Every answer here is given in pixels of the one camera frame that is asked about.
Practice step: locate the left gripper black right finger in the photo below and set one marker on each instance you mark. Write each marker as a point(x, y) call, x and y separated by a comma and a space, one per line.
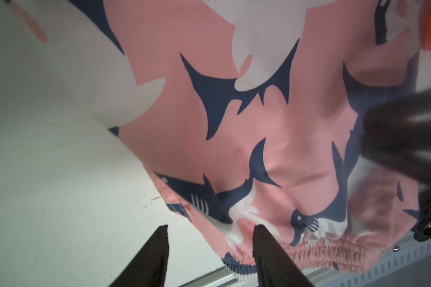
point(274, 266)

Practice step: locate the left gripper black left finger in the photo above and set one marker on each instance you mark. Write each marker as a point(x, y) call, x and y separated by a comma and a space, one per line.
point(148, 268)

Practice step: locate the pink shark print shorts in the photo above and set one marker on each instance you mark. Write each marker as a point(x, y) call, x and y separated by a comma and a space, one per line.
point(249, 113)

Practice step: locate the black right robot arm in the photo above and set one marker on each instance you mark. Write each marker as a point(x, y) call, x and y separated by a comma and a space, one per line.
point(397, 135)

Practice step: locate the aluminium front rail frame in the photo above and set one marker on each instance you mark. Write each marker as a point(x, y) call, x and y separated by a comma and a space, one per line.
point(406, 252)

